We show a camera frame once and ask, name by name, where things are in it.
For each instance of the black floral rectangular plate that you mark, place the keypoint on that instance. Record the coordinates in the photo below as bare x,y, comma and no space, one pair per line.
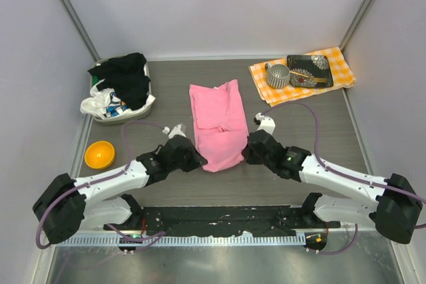
311,65

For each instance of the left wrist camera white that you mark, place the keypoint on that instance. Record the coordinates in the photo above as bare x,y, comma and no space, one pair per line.
178,130

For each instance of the grey striped cup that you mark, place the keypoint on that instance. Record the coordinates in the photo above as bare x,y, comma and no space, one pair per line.
277,76

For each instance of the black t shirt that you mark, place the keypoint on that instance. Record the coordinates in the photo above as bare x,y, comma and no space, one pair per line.
125,75

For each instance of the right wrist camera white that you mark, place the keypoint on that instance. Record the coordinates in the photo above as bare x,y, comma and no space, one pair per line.
265,123

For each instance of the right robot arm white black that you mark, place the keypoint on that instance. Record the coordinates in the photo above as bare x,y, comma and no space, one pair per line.
390,205

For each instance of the pink t shirt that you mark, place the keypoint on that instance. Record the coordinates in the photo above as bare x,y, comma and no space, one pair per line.
220,127

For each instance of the grey laundry basket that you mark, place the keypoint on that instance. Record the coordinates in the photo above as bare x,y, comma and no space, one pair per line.
133,117

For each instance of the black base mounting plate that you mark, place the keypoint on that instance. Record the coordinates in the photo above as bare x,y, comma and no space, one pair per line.
225,221

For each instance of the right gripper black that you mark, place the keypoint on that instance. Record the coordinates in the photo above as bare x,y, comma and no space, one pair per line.
249,157

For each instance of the gold spoon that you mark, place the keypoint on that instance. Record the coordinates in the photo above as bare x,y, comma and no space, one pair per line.
315,79

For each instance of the orange checkered cloth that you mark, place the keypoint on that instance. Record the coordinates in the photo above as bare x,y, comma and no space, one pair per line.
340,70

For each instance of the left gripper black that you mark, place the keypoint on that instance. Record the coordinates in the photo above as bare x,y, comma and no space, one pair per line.
196,159

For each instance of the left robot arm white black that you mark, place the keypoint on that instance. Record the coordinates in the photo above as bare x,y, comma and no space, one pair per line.
65,204

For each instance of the white slotted cable duct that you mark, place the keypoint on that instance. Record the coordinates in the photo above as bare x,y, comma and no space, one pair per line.
246,239

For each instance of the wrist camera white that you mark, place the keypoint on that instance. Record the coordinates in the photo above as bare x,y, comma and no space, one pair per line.
178,130
265,123

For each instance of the white printed t shirt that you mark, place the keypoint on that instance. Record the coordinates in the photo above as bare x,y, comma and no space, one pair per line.
105,105

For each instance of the orange plastic bowl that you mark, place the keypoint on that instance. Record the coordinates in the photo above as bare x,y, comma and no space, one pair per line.
100,155

